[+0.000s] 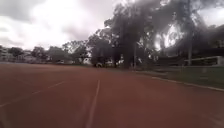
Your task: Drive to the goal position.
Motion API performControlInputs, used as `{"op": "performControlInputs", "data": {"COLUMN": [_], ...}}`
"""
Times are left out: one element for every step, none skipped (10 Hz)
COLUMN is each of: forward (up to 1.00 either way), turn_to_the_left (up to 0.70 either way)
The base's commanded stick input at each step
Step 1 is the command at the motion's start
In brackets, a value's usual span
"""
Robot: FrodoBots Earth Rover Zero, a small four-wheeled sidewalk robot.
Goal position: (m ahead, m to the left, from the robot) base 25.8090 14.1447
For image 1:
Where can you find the green grass field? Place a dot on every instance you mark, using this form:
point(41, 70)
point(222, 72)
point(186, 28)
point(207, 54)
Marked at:
point(196, 76)

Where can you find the row of trees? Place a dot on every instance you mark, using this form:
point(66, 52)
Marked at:
point(130, 30)

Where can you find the distant pale buildings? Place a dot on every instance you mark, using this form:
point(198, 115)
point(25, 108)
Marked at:
point(6, 55)

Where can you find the red running track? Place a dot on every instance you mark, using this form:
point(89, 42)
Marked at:
point(133, 100)

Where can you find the long multi-storey building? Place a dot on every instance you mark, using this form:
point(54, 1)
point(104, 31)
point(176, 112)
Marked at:
point(213, 50)

